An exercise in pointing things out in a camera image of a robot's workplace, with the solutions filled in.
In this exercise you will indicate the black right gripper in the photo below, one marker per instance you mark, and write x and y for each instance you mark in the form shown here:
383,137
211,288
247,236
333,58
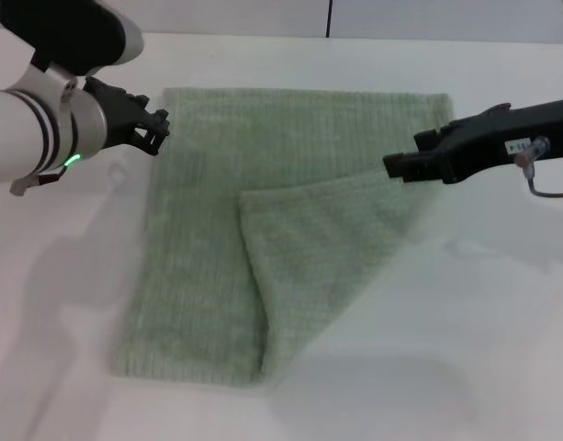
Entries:
483,142

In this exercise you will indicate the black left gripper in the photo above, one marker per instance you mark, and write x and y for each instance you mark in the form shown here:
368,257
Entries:
118,115

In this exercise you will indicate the light green terry towel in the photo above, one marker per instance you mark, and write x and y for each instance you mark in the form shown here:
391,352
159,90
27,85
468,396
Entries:
203,239

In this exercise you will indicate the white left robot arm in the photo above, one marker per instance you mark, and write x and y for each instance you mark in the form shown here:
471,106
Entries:
28,119

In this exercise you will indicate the dark vertical wall strip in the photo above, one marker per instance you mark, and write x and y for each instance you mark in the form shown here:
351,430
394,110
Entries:
328,18

